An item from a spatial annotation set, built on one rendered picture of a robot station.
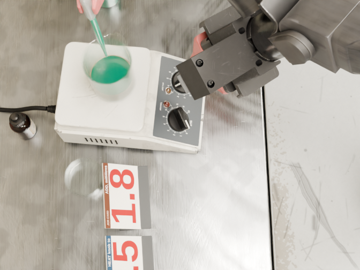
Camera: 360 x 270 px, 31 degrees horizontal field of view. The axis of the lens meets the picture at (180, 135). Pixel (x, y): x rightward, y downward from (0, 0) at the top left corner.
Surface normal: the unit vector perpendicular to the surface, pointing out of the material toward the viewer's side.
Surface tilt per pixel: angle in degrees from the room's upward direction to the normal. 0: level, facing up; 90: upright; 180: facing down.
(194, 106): 30
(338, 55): 87
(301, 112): 0
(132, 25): 0
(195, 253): 0
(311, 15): 24
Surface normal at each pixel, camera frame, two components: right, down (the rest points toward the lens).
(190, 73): -0.73, 0.47
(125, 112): -0.02, -0.25
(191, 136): 0.48, -0.18
